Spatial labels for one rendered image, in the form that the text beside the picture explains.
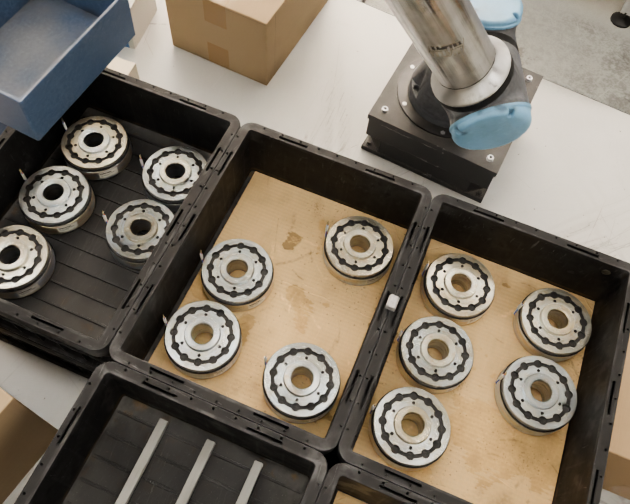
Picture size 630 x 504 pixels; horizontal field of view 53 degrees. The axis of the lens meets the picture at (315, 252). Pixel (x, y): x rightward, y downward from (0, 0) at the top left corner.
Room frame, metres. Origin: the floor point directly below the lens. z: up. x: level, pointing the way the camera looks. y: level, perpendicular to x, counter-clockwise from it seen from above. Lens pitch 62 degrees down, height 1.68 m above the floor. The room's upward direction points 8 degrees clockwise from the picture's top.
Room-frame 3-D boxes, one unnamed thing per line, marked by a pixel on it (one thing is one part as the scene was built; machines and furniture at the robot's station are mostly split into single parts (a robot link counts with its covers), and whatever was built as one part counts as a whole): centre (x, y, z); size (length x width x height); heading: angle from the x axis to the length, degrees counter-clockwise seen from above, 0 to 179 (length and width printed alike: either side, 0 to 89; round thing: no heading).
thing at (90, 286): (0.45, 0.33, 0.87); 0.40 x 0.30 x 0.11; 165
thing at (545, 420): (0.27, -0.33, 0.86); 0.10 x 0.10 x 0.01
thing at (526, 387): (0.27, -0.33, 0.86); 0.05 x 0.05 x 0.01
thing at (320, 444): (0.37, 0.04, 0.92); 0.40 x 0.30 x 0.02; 165
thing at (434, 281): (0.41, -0.21, 0.86); 0.10 x 0.10 x 0.01
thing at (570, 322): (0.38, -0.35, 0.86); 0.05 x 0.05 x 0.01
